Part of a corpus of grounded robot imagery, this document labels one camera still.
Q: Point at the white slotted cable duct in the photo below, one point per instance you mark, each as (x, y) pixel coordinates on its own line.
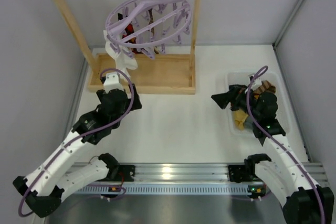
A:
(193, 189)

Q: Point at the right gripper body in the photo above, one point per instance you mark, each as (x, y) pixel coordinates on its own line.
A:
(237, 97)

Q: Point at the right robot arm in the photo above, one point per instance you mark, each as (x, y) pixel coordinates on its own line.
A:
(302, 198)

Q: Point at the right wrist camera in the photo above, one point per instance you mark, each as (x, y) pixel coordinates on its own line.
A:
(255, 83)

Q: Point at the purple round clip hanger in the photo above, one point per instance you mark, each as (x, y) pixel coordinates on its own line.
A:
(172, 18)

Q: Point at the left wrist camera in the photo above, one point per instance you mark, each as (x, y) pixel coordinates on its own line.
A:
(112, 82)

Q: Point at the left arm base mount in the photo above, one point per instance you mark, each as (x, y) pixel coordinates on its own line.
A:
(116, 187)

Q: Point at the wooden hanger rack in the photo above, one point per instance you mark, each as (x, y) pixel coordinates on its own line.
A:
(167, 74)

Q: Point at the aluminium mounting rail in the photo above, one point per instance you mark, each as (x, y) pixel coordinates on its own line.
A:
(192, 173)

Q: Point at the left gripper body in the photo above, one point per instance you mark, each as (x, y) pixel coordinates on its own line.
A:
(135, 102)

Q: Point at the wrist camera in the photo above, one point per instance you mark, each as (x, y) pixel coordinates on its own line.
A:
(112, 82)
(255, 83)

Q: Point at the brown striped sock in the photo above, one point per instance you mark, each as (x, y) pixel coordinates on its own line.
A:
(265, 86)
(152, 30)

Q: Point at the white plastic basket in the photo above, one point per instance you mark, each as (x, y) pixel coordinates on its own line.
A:
(282, 115)

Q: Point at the argyle sock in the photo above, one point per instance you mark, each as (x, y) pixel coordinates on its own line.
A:
(127, 31)
(238, 94)

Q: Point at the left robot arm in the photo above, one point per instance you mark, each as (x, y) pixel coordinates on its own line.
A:
(44, 189)

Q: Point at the white sock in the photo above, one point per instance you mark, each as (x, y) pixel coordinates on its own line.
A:
(122, 61)

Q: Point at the mustard yellow sock in basket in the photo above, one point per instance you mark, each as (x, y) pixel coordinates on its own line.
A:
(240, 117)

